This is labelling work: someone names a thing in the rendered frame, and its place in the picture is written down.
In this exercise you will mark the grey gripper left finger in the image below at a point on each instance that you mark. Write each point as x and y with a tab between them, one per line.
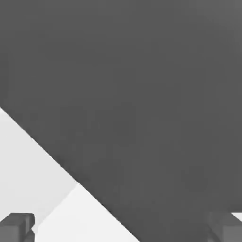
14	227

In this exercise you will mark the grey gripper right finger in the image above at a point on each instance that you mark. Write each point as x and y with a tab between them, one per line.
227	229

